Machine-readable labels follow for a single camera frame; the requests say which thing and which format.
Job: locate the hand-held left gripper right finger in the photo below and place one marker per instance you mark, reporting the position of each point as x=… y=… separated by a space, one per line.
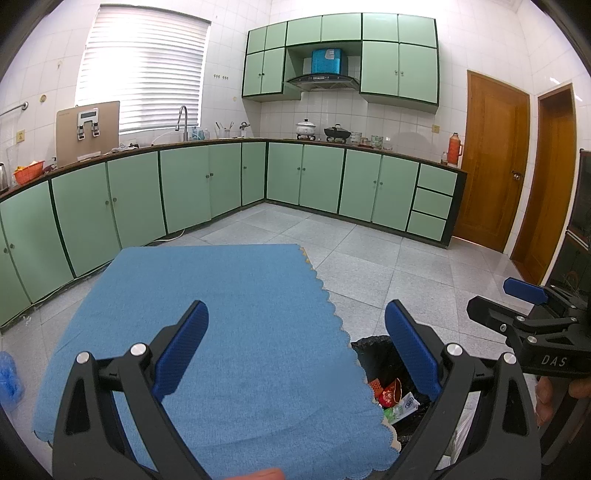
x=411 y=355

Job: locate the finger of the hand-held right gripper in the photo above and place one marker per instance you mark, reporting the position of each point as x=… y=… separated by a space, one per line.
x=521 y=288
x=494 y=314

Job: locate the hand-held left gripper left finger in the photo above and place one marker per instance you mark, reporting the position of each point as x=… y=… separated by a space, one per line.
x=182 y=355

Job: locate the bin with black bag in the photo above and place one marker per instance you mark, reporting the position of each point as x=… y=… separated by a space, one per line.
x=374 y=360

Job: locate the red snack bag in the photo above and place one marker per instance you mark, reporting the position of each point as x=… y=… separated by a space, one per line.
x=388 y=394

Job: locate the white wipe packet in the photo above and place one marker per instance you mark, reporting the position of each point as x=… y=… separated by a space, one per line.
x=407 y=405

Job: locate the person's right hand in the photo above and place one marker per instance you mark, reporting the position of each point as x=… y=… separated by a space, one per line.
x=545 y=397

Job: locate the person's left hand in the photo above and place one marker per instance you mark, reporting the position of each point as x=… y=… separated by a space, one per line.
x=261 y=475

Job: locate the blue tablecloth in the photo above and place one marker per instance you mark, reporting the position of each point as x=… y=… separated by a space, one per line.
x=231 y=300

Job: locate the black cabinet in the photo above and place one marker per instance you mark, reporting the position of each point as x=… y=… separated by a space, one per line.
x=581 y=207

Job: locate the wooden door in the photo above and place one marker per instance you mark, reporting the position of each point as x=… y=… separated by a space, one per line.
x=545 y=184
x=489 y=161

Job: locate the orange thermos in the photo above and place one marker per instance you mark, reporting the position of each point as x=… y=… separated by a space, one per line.
x=455 y=150

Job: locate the green base cabinets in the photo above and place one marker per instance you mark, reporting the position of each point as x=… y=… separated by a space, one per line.
x=184 y=184

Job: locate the blue plastic bag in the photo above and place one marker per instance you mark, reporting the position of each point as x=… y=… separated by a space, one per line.
x=10 y=378

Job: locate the steel faucet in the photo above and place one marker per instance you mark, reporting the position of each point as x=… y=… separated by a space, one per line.
x=185 y=129

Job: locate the utensil holder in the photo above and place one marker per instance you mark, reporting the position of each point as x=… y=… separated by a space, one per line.
x=226 y=133

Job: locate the black wok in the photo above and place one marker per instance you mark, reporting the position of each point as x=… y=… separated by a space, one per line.
x=337 y=134

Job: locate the orange basin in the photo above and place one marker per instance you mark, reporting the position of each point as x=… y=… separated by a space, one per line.
x=27 y=175

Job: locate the cardboard box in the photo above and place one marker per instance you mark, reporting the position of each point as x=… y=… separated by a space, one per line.
x=108 y=129

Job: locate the white pot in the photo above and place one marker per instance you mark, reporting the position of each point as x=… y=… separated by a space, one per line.
x=306 y=129

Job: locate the steel kettle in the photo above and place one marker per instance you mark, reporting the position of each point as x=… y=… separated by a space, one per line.
x=3 y=177

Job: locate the black range hood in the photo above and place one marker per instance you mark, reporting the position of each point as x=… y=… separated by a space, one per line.
x=323 y=82

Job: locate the white window blind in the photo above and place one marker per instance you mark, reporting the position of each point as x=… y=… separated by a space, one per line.
x=138 y=69

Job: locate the blue box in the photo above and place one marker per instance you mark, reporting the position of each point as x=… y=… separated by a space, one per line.
x=328 y=62

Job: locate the green wall cabinets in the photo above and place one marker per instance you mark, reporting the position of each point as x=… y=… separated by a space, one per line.
x=397 y=69

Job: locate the steel towel rail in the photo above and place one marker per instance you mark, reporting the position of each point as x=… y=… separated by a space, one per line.
x=21 y=107

